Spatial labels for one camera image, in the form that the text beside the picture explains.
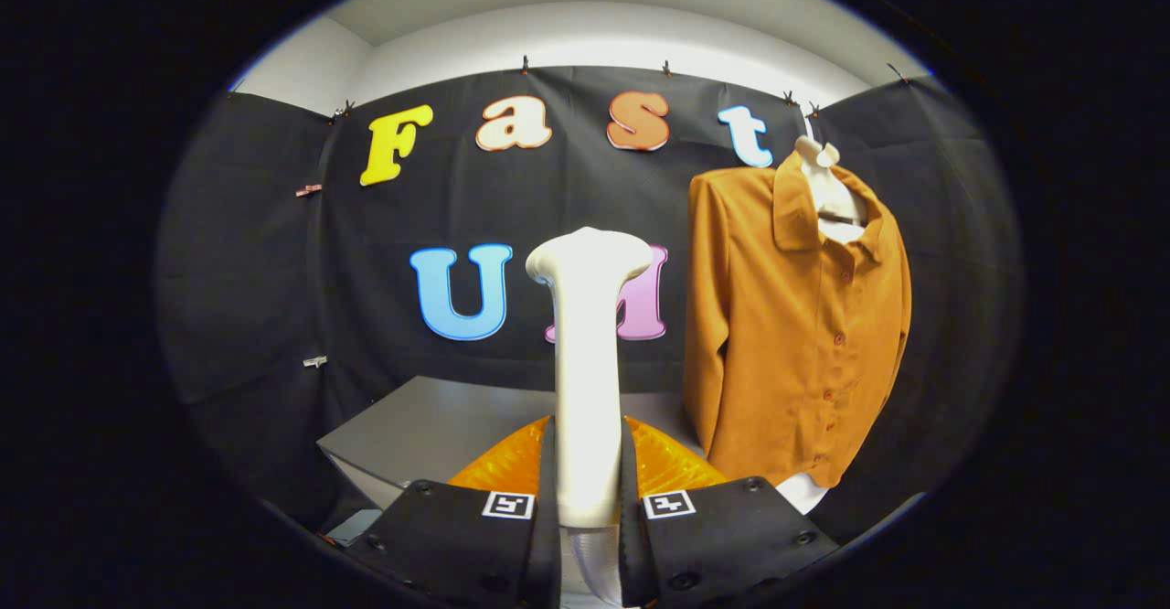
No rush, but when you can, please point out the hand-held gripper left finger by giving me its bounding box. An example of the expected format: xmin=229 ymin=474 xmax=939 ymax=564
xmin=346 ymin=415 xmax=562 ymax=609

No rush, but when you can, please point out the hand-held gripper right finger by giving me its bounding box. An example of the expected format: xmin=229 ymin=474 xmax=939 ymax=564
xmin=618 ymin=415 xmax=842 ymax=609

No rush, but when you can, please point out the orange button-up shirt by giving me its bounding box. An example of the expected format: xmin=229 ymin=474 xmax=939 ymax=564
xmin=683 ymin=150 xmax=913 ymax=489

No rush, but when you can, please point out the white garment steamer head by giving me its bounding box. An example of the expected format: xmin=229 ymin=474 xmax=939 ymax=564
xmin=526 ymin=227 xmax=655 ymax=529

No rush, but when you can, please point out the grey drawer cabinet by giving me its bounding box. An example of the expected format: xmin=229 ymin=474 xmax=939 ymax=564
xmin=317 ymin=376 xmax=705 ymax=511

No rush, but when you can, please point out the black backdrop cloth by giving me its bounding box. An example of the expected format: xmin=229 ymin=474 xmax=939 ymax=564
xmin=154 ymin=65 xmax=1025 ymax=546

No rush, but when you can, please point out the row of black cloth clips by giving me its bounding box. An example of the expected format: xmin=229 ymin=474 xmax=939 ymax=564
xmin=331 ymin=56 xmax=908 ymax=122

